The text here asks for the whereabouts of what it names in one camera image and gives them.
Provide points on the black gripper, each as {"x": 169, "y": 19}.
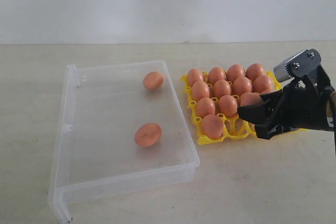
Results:
{"x": 304, "y": 103}

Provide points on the brown egg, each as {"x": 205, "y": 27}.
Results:
{"x": 263, "y": 83}
{"x": 228, "y": 106}
{"x": 241, "y": 85}
{"x": 212, "y": 126}
{"x": 267, "y": 92}
{"x": 148, "y": 134}
{"x": 254, "y": 71}
{"x": 215, "y": 74}
{"x": 153, "y": 80}
{"x": 221, "y": 88}
{"x": 193, "y": 76}
{"x": 200, "y": 89}
{"x": 250, "y": 98}
{"x": 234, "y": 72}
{"x": 205, "y": 106}

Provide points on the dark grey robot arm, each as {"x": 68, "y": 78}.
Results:
{"x": 332, "y": 108}

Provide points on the yellow plastic egg tray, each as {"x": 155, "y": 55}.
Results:
{"x": 234, "y": 128}

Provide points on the clear plastic storage box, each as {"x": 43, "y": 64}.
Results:
{"x": 96, "y": 155}

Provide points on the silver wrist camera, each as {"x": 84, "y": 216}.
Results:
{"x": 298, "y": 65}

